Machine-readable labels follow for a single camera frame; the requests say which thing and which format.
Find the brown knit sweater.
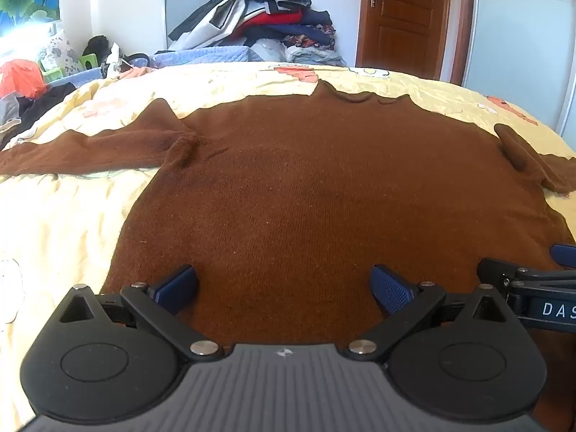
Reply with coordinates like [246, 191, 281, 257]
[0, 78, 576, 432]

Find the white framed panel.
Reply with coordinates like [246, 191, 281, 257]
[161, 0, 226, 51]

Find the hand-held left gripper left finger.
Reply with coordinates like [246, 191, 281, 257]
[58, 265, 225, 362]

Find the dark clothing heap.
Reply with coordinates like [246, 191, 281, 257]
[0, 82, 77, 148]

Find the black bag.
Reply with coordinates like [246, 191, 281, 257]
[83, 35, 114, 64]

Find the grey floral pillow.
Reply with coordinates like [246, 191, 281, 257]
[38, 31, 85, 73]

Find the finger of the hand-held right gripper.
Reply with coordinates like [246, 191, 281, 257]
[476, 257, 576, 296]
[549, 243, 576, 266]

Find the green plastic stool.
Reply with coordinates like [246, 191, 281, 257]
[39, 53, 100, 84]

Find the brown wooden door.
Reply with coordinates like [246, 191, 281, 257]
[355, 0, 477, 85]

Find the yellow printed bed sheet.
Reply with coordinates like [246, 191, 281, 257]
[0, 60, 576, 432]

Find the white plastic bag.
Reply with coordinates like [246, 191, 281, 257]
[101, 42, 132, 78]

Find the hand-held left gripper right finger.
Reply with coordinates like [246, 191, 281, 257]
[345, 265, 514, 363]

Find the pile of clothes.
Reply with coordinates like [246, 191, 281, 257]
[167, 0, 348, 67]

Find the orange cloth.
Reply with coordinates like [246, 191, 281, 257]
[0, 59, 48, 99]

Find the blue quilted blanket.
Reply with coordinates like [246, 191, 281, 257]
[67, 45, 253, 82]

